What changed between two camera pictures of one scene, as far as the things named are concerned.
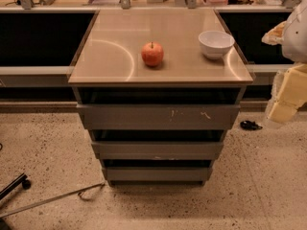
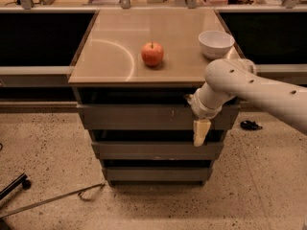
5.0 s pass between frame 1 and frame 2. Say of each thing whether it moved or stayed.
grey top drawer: stayed
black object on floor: stayed
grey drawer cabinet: stayed
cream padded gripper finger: moved
